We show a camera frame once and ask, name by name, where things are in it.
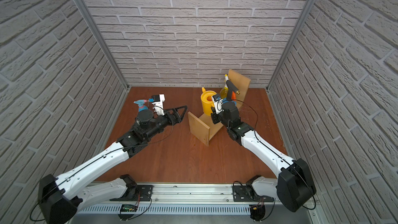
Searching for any blue pressure sprayer black handle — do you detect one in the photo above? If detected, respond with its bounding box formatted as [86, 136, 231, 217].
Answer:
[222, 80, 240, 103]

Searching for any yellow watering can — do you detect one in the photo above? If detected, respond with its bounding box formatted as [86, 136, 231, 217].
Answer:
[200, 87, 217, 116]

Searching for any light blue pink spray bottle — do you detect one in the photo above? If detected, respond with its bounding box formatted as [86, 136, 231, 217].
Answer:
[134, 99, 153, 112]

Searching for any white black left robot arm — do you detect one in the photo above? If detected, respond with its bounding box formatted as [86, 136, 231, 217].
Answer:
[37, 105, 188, 224]

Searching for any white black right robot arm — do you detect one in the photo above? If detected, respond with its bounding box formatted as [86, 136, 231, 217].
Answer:
[211, 100, 316, 212]

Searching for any light wooden shelf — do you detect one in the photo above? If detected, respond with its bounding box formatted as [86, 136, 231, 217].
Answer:
[188, 69, 251, 146]

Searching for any black round connector box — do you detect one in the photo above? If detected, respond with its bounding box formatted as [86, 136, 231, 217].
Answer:
[249, 205, 266, 222]

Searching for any green circuit board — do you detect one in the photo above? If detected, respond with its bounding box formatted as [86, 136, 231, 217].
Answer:
[120, 204, 138, 212]

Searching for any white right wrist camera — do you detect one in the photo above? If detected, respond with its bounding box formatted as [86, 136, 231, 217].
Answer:
[212, 94, 222, 114]

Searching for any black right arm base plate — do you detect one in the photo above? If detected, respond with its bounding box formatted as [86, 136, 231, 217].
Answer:
[232, 184, 262, 202]

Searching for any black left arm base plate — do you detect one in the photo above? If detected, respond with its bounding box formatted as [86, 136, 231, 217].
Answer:
[110, 185, 154, 202]

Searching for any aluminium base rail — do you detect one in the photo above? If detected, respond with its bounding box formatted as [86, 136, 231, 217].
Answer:
[66, 181, 312, 216]

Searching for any aluminium corner post left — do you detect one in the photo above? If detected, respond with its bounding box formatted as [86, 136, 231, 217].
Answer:
[73, 0, 129, 91]

